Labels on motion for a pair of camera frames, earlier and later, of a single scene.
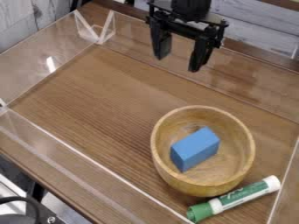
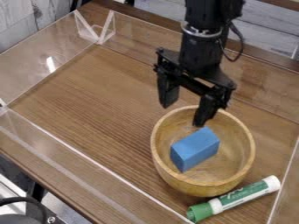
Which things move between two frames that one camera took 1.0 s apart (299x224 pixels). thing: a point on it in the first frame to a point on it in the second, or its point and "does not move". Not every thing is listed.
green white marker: x=198 y=213 does not move
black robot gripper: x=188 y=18 to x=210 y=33
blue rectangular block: x=194 y=148 does not move
